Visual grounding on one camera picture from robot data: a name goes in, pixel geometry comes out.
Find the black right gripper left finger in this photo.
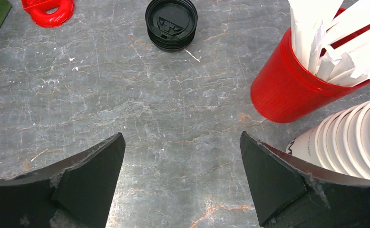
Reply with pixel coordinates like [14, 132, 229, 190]
[0, 133, 126, 228]

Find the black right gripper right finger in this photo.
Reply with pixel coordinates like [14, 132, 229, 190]
[240, 132, 370, 228]

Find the stack of white paper cups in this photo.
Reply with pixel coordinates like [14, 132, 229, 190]
[285, 100, 370, 180]

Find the red plastic cup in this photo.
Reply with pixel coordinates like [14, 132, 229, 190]
[250, 29, 370, 123]

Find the stack of black lids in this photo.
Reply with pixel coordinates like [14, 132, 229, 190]
[145, 0, 198, 52]

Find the red plastic ring tool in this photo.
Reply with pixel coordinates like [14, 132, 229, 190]
[21, 0, 75, 28]

